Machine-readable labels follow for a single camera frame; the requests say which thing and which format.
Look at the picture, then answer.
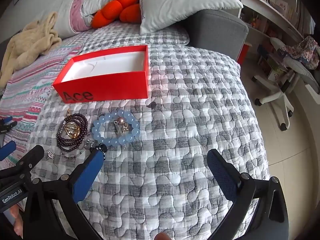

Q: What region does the small silver flower earring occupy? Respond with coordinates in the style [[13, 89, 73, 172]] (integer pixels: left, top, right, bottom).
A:
[[47, 150, 55, 159]]

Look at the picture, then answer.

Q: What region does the green beaded thin necklace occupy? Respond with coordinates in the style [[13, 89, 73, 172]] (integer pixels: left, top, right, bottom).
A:
[[60, 139, 98, 159]]

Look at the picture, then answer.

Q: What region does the dark red bead bracelet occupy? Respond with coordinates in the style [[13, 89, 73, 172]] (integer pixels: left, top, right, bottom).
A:
[[56, 113, 90, 153]]

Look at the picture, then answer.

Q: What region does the gold ring ornament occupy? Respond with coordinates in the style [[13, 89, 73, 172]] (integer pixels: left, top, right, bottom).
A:
[[64, 121, 81, 139]]

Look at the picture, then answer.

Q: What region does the light blue bead bracelet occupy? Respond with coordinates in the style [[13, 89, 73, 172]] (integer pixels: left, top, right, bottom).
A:
[[90, 109, 141, 147]]

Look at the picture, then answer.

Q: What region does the pink pearl earring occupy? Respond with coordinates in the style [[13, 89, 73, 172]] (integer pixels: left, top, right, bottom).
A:
[[114, 117, 125, 125]]

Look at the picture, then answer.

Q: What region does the person's left hand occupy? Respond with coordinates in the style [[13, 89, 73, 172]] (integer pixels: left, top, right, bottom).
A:
[[10, 204, 23, 238]]

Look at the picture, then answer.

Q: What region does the person's right hand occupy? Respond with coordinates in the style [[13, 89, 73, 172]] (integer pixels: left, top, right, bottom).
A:
[[154, 232, 171, 240]]

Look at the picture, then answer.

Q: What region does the striped patterned blanket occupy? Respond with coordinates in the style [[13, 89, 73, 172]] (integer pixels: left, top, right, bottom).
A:
[[1, 41, 84, 168]]

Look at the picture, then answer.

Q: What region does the grey checked quilt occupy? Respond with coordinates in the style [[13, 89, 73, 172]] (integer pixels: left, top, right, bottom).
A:
[[29, 23, 270, 239]]

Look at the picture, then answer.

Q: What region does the beige fleece garment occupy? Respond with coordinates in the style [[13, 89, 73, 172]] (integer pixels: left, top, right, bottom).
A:
[[1, 11, 62, 89]]

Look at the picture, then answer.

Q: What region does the red Ace box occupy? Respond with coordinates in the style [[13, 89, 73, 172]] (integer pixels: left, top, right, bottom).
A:
[[53, 45, 149, 103]]

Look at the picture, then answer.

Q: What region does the white office chair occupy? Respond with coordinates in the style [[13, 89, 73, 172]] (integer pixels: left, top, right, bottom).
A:
[[252, 35, 319, 131]]

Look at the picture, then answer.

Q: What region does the orange plush toy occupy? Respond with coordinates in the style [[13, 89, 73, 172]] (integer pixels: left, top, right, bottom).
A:
[[91, 0, 142, 29]]

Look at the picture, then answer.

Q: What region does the white deer print pillow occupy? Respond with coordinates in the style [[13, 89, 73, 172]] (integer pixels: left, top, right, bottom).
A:
[[139, 0, 243, 35]]

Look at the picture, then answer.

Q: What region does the white wall shelf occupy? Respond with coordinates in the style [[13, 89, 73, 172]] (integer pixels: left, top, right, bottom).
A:
[[240, 0, 316, 42]]

